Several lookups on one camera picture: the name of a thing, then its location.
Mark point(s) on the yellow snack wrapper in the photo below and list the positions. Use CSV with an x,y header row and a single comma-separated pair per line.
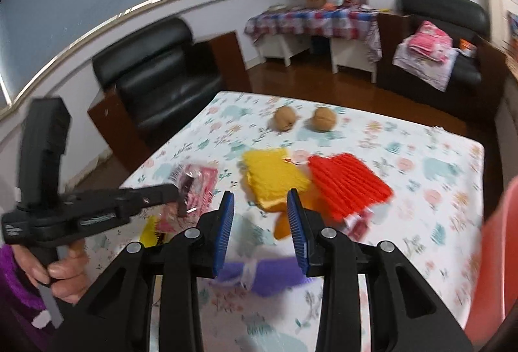
x,y
151,232

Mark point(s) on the small red white packet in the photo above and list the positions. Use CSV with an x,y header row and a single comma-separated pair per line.
x,y
358,226

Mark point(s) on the yellow foam fruit net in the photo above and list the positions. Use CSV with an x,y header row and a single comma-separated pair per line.
x,y
273,174

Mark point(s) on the pink plastic bin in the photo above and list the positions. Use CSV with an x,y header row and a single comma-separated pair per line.
x,y
497,255

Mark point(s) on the pink folded clothes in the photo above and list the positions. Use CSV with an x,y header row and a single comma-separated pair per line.
x,y
429,40

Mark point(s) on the orange peel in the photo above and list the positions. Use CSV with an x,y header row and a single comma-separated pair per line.
x,y
283,224

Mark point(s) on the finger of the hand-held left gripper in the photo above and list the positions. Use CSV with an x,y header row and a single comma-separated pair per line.
x,y
153,196

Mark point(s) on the black leather armchair wooden sides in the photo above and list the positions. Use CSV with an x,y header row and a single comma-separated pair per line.
x,y
162,80

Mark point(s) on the black leather armchair with clothes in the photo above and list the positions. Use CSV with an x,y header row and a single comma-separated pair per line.
x,y
441,8

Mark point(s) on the checkered tablecloth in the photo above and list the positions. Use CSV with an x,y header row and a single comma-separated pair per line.
x,y
311,20

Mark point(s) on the pale lilac cloth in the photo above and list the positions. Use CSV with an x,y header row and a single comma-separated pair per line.
x,y
425,70

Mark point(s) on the small orange box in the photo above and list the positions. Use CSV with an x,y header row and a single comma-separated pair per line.
x,y
468,49

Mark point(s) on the brown walnut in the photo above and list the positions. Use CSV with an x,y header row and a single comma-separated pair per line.
x,y
325,118
285,119

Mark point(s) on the person's left hand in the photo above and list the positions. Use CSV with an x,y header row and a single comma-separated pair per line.
x,y
68,275

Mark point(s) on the floral tablecloth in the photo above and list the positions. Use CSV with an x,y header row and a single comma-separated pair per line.
x,y
425,174

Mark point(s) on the person's left forearm purple sleeve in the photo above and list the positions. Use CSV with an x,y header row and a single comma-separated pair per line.
x,y
16,287

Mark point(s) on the pink snack packet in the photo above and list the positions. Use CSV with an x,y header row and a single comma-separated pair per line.
x,y
202,182

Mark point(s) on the white side table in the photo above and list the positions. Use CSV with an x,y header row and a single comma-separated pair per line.
x,y
352,56

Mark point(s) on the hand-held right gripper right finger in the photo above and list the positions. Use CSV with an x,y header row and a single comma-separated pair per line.
x,y
295,232

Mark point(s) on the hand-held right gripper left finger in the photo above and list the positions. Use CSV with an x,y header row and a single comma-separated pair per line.
x,y
225,232

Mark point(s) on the red foam fruit net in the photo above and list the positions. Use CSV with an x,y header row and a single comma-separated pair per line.
x,y
348,184

